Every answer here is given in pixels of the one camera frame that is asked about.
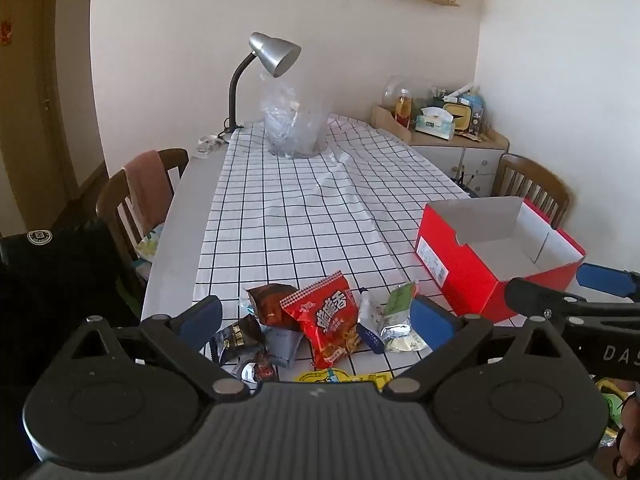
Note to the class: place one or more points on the yellow tissue holder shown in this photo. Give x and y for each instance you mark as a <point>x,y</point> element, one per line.
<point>459,116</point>

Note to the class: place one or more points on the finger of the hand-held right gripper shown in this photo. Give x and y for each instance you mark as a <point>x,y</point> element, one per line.
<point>535,297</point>
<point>602,279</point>

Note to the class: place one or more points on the glass dome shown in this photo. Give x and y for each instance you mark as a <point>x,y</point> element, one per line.
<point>417,87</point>

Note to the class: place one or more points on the person's right hand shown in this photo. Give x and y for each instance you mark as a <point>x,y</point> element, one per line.
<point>629,435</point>

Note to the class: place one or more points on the white paper roll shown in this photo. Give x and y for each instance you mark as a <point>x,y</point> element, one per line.
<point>457,90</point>

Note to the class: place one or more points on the black snack packet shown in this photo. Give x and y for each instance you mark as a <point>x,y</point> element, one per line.
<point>237,337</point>

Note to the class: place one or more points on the small clear wrapper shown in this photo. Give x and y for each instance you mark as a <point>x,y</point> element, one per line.
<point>210,145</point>

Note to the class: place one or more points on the yellow green bag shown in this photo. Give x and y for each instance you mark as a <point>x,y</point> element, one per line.
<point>610,400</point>

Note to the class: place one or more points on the red cardboard box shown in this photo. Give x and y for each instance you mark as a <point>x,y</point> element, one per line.
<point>460,280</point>

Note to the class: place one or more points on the tissue box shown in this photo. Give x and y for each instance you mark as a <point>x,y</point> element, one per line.
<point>435,122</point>

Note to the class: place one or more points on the yellow cartoon snack packet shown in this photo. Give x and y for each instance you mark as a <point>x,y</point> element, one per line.
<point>330,376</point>

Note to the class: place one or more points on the wooden chair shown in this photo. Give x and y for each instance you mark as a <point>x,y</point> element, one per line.
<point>530,170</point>
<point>112,200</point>

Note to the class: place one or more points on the black jacket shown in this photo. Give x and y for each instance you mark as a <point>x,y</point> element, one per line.
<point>60,270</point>

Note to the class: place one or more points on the green white snack packet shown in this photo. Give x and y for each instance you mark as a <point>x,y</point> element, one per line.
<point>400,305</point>

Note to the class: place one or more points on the small dark red snack packet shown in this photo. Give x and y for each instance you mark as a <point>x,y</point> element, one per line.
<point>261,370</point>

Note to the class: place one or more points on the checked white tablecloth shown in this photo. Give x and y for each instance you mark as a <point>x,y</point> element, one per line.
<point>300,210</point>

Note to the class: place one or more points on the red door ornament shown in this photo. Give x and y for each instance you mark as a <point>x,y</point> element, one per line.
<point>6,31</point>

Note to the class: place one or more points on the white wooden cabinet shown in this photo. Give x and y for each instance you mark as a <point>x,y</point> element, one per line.
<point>450,157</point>

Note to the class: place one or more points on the patterned seat cushion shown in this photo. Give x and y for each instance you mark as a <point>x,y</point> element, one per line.
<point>149,245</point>

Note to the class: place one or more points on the white blue snack packet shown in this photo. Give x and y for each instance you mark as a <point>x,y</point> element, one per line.
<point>367,310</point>

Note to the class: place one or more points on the clear plastic bag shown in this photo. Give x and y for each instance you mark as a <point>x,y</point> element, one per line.
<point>292,125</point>

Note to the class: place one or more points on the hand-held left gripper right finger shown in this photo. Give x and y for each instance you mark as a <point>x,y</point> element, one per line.
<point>430,322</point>

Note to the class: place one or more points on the amber bottle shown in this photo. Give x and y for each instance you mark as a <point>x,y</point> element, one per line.
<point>403,110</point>

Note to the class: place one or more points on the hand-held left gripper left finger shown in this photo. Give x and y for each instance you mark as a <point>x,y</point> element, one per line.
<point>200,322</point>

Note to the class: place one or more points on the grey blue snack packet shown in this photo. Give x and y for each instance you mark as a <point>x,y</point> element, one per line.
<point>285,347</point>

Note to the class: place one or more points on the silver desk lamp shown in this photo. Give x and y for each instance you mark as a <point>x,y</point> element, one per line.
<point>272,52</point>

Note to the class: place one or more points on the wooden door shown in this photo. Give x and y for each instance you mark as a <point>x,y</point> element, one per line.
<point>30,110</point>

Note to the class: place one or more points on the brown snack packet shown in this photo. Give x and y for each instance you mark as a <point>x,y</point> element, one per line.
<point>270,305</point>

